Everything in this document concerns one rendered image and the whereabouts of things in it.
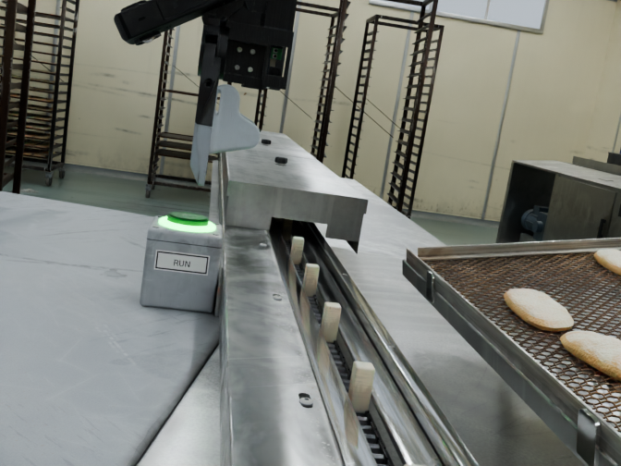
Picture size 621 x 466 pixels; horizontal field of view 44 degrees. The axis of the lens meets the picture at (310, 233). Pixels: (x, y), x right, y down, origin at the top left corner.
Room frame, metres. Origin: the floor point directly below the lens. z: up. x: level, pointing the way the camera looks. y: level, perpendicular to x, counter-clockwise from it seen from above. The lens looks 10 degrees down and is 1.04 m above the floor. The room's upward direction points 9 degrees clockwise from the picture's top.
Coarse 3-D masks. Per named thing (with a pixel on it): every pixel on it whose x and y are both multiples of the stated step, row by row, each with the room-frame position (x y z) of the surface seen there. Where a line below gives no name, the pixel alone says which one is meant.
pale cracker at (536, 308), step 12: (516, 288) 0.62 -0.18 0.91; (528, 288) 0.62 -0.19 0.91; (516, 300) 0.59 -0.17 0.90; (528, 300) 0.58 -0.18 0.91; (540, 300) 0.58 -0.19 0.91; (552, 300) 0.58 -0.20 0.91; (516, 312) 0.58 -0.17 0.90; (528, 312) 0.56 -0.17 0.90; (540, 312) 0.56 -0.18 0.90; (552, 312) 0.56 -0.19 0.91; (564, 312) 0.56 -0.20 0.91; (540, 324) 0.54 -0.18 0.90; (552, 324) 0.54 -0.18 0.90; (564, 324) 0.54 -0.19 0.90
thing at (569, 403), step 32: (416, 256) 0.73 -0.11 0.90; (448, 256) 0.77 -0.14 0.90; (480, 256) 0.77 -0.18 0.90; (512, 256) 0.78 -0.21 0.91; (544, 256) 0.78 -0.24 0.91; (576, 256) 0.77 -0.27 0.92; (448, 288) 0.62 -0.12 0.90; (480, 288) 0.66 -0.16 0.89; (576, 288) 0.65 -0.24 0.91; (608, 288) 0.65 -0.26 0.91; (480, 320) 0.55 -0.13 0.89; (512, 320) 0.57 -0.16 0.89; (576, 320) 0.56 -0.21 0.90; (608, 320) 0.56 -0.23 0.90; (512, 352) 0.48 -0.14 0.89; (544, 384) 0.43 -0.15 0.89; (608, 384) 0.44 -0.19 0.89; (576, 416) 0.39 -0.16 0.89; (608, 416) 0.40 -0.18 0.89; (608, 448) 0.36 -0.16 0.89
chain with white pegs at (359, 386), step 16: (288, 224) 1.03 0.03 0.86; (288, 240) 1.02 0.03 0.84; (304, 272) 0.85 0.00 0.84; (304, 288) 0.75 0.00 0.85; (320, 304) 0.72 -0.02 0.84; (336, 304) 0.62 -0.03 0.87; (320, 320) 0.68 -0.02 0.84; (336, 320) 0.61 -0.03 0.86; (336, 336) 0.61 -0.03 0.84; (336, 352) 0.59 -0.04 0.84; (352, 368) 0.48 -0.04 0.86; (368, 368) 0.47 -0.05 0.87; (352, 384) 0.48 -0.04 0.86; (368, 384) 0.47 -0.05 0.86; (352, 400) 0.47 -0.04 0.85; (368, 400) 0.47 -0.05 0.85; (368, 416) 0.47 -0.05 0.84; (368, 432) 0.45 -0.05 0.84; (384, 448) 0.42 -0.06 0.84; (384, 464) 0.41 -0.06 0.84
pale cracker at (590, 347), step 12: (564, 336) 0.51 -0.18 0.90; (576, 336) 0.50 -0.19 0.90; (588, 336) 0.50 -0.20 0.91; (600, 336) 0.50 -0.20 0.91; (576, 348) 0.49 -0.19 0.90; (588, 348) 0.48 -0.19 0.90; (600, 348) 0.47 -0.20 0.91; (612, 348) 0.48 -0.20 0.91; (588, 360) 0.47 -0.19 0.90; (600, 360) 0.46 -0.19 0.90; (612, 360) 0.46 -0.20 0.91; (612, 372) 0.45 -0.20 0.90
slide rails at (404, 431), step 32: (288, 256) 0.87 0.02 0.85; (320, 256) 0.90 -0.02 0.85; (320, 288) 0.74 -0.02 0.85; (352, 320) 0.65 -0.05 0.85; (320, 352) 0.55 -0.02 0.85; (352, 352) 0.56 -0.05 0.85; (384, 384) 0.50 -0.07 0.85; (352, 416) 0.44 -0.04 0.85; (384, 416) 0.45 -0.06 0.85; (352, 448) 0.40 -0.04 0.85; (416, 448) 0.41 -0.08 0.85
